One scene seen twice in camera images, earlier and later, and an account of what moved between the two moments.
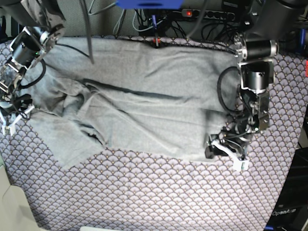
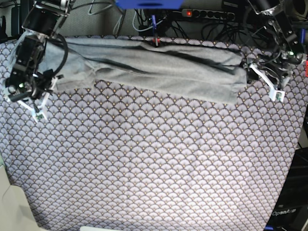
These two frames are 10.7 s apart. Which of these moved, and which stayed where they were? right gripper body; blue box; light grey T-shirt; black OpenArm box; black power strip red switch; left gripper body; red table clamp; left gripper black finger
Moved: left gripper body; light grey T-shirt; left gripper black finger; right gripper body
Stayed: black power strip red switch; red table clamp; blue box; black OpenArm box
